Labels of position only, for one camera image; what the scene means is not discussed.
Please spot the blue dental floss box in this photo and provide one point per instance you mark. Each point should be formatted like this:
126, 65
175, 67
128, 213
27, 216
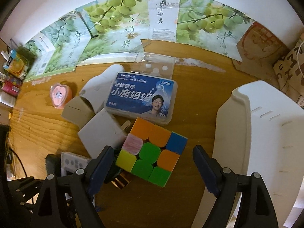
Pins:
136, 95

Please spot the white spatula-shaped scraper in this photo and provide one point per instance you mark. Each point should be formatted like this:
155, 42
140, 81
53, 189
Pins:
96, 90

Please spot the pink heart-shaped container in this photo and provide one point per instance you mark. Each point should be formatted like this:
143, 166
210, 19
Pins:
60, 95

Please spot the beige cardboard box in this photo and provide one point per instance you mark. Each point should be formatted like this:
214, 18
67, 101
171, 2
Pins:
78, 111

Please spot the white plastic storage tray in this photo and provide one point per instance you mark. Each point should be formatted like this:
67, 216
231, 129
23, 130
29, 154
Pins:
259, 129

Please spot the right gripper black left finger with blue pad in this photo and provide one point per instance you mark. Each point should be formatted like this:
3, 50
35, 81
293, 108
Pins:
61, 198

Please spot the letter print fabric bag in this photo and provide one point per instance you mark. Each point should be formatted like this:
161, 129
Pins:
289, 73

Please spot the multicolour puzzle cube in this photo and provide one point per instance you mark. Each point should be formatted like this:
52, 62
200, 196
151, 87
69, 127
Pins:
151, 152

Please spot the brown cardboard piece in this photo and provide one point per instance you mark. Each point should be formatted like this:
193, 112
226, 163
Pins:
260, 49

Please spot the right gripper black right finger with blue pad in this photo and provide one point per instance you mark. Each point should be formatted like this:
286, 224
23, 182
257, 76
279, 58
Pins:
256, 207

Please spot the white square charger block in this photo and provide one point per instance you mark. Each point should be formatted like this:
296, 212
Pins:
102, 130

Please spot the green grape cardboard panel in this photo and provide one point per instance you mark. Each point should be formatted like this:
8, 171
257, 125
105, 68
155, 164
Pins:
113, 26

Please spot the orange juice carton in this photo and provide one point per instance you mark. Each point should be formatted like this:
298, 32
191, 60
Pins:
15, 64

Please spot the green bottle gold cap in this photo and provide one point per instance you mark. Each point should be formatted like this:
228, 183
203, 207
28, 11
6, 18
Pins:
117, 176

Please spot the pink snack packet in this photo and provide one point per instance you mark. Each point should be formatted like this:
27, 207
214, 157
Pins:
11, 85

